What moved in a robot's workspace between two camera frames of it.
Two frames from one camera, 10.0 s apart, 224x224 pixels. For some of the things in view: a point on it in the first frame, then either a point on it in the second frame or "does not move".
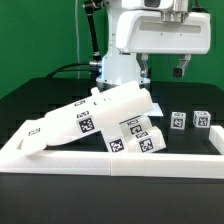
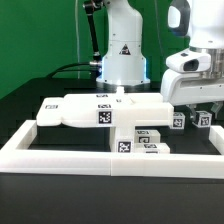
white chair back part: [102, 108] to [120, 109]
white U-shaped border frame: [160, 165] does not move
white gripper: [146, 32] to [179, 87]
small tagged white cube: [201, 119] does not move
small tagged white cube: [178, 120] does not move
